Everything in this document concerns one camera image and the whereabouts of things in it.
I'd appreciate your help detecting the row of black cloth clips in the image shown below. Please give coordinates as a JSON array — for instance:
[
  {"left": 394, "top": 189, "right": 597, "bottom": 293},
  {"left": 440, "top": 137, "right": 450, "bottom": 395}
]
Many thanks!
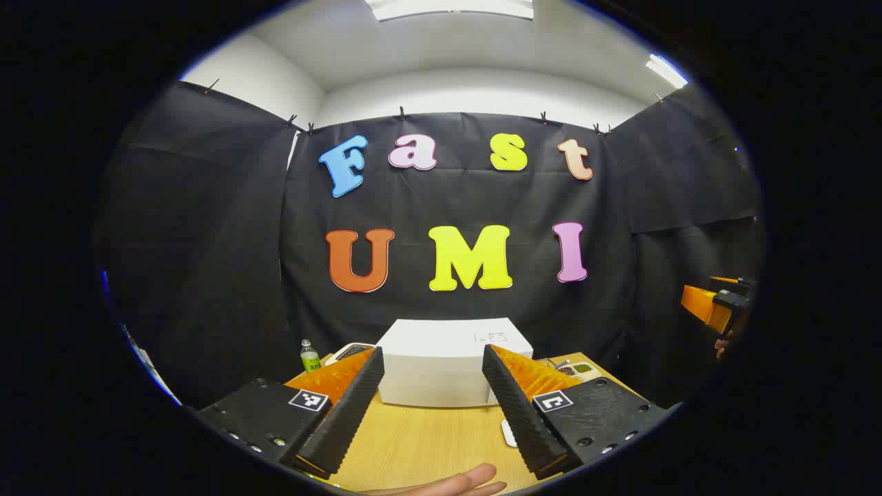
[{"left": 203, "top": 77, "right": 666, "bottom": 136}]

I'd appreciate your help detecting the cream toaster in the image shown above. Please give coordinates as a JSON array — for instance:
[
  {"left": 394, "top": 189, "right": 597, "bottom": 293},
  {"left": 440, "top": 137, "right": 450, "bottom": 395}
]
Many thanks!
[{"left": 325, "top": 342, "right": 377, "bottom": 366}]

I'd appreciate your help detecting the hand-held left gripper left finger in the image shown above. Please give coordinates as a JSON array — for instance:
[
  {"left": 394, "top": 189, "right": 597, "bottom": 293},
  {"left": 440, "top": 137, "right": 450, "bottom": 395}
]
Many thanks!
[{"left": 196, "top": 347, "right": 385, "bottom": 481}]

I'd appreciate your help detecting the white microwave oven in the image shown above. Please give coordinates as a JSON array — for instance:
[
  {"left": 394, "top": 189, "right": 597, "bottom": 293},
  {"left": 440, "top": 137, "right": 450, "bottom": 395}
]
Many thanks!
[{"left": 376, "top": 318, "right": 535, "bottom": 409}]

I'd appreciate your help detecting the divided tray with grains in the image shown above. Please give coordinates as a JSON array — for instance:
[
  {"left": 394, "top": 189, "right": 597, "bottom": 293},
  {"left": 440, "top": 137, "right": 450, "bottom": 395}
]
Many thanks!
[{"left": 557, "top": 361, "right": 602, "bottom": 383}]

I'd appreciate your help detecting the small ceiling light panel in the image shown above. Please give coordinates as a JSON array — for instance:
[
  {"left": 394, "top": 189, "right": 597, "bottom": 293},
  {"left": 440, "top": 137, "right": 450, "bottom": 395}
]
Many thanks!
[{"left": 646, "top": 54, "right": 689, "bottom": 90}]

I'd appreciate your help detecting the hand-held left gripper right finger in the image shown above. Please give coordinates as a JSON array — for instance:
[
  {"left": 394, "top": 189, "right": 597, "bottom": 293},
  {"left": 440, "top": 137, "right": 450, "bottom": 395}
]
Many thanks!
[{"left": 481, "top": 344, "right": 681, "bottom": 481}]

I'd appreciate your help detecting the large ceiling light panel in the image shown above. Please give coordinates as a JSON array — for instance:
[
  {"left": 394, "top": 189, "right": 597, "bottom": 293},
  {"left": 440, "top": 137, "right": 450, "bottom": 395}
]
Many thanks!
[{"left": 365, "top": 0, "right": 535, "bottom": 22}]

